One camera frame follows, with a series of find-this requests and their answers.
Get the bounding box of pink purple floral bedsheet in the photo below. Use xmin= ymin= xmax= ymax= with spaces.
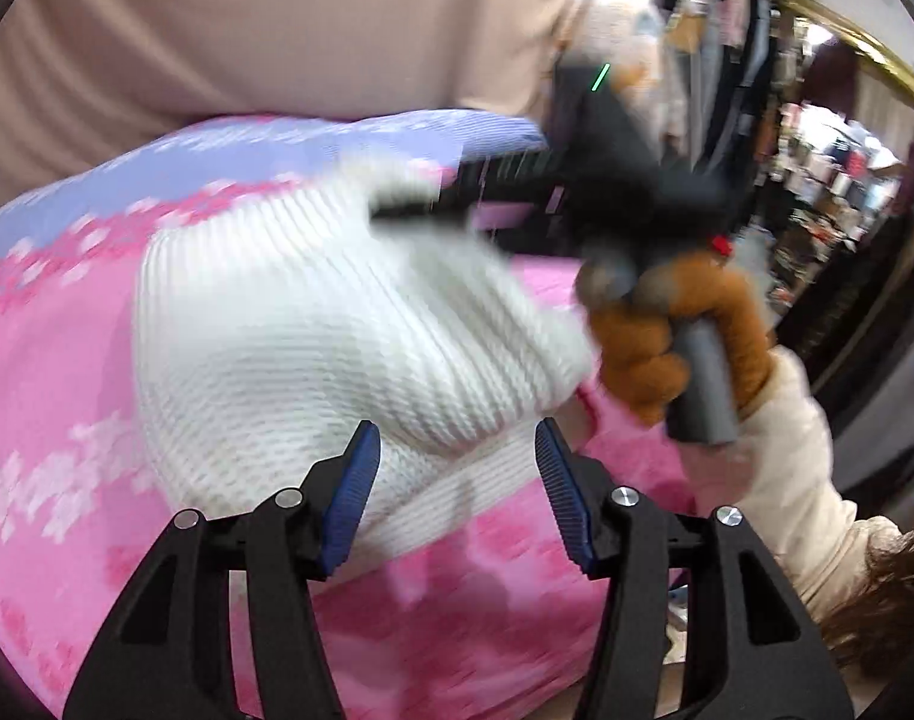
xmin=0 ymin=107 xmax=700 ymax=720

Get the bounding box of cream sleeve right forearm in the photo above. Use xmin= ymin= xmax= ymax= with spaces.
xmin=685 ymin=348 xmax=903 ymax=621

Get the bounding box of right hand in brown glove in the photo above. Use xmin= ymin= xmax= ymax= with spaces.
xmin=585 ymin=250 xmax=778 ymax=428

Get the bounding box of gold framed mirror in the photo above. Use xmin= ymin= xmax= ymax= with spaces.
xmin=781 ymin=0 xmax=914 ymax=98

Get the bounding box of cluttered shelf of goods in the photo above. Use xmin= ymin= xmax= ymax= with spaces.
xmin=665 ymin=0 xmax=914 ymax=317

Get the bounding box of white red navy knit sweater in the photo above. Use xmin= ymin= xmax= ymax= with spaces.
xmin=132 ymin=158 xmax=596 ymax=575

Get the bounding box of beige curtain cloth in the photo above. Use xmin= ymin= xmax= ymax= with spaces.
xmin=0 ymin=0 xmax=574 ymax=206

